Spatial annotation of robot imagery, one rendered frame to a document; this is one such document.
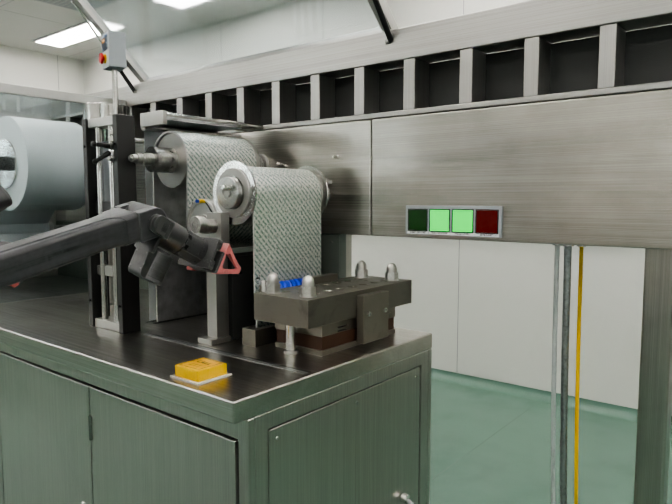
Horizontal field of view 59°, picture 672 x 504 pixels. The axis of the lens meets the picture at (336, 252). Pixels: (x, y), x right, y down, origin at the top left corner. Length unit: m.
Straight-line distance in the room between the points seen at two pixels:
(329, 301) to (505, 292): 2.75
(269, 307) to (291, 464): 0.33
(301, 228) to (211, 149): 0.33
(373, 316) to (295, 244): 0.27
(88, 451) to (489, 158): 1.13
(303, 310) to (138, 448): 0.45
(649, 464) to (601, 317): 2.27
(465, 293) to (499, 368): 0.53
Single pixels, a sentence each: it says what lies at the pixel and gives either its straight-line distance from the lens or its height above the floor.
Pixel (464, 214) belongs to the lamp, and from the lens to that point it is 1.41.
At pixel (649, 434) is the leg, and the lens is 1.54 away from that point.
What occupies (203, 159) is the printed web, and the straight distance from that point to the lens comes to 1.58.
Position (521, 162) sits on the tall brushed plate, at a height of 1.31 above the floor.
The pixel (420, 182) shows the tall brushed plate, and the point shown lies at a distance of 1.47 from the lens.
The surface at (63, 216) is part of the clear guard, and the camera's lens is 2.27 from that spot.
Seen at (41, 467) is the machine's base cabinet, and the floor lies 0.55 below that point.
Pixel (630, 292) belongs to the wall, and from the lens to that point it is 3.71.
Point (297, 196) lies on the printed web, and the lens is 1.47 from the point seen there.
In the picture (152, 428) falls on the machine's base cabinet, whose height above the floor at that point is 0.78.
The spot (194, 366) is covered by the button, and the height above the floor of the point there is 0.92.
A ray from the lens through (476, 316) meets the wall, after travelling 4.05.
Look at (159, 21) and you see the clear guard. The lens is 2.09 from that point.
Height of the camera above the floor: 1.24
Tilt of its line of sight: 5 degrees down
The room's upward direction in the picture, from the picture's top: straight up
